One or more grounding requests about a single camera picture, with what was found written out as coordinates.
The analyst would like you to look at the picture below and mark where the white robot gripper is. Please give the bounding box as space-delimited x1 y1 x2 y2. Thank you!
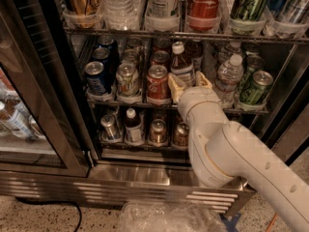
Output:
168 71 228 136

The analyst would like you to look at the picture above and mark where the blue label plastic bottle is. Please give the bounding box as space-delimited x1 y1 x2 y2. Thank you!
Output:
170 42 195 87

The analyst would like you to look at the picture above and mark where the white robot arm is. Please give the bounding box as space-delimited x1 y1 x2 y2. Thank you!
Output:
168 73 309 232

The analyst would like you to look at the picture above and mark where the brown bottle behind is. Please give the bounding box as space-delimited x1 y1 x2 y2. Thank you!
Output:
184 40 204 71

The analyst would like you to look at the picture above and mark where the front clear water bottle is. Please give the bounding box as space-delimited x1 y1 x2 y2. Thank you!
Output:
213 54 243 108

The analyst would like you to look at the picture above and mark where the large Coca-Cola bottle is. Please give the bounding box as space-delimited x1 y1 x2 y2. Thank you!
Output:
187 0 220 31

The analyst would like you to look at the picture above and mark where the small bottle bottom shelf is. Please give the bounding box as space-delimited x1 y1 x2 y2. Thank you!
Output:
125 107 143 145

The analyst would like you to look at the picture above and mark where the white label bottle top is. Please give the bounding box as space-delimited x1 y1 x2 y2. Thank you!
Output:
145 0 180 32

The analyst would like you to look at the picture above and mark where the green can top shelf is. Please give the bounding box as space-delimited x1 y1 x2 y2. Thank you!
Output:
230 0 268 22

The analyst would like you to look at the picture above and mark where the silver can bottom shelf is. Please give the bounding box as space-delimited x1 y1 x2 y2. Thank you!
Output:
100 114 120 140

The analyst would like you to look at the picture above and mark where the clear bottle top shelf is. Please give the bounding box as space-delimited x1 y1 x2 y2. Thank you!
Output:
103 0 142 31

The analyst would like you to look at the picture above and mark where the steel fridge cabinet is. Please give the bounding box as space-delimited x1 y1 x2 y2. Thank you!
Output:
1 0 309 216

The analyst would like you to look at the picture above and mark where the gold can top shelf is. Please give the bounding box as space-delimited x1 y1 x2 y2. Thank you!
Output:
66 0 101 28

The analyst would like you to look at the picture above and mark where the glass fridge door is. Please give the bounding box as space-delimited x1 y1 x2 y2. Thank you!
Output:
0 0 88 177

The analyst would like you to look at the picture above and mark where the front red soda can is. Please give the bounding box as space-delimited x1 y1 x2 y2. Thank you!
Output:
147 65 171 105

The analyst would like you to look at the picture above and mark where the red soda can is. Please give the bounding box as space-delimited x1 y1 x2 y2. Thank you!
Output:
147 65 171 105
150 50 170 69

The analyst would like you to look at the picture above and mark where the front white green can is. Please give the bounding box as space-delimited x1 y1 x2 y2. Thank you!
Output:
116 62 140 103

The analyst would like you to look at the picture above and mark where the front blue soda can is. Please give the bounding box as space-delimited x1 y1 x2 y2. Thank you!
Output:
84 61 111 96

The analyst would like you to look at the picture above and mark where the blue soda can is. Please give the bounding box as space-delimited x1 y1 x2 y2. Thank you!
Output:
92 47 112 69
84 61 111 96

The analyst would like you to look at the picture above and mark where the clear plastic bag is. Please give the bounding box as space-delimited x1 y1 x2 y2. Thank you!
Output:
118 202 227 232

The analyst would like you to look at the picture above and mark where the orange cable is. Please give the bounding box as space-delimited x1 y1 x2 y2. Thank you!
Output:
265 212 279 232

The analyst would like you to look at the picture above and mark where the black cable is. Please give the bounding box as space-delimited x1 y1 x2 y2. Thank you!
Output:
14 196 83 232

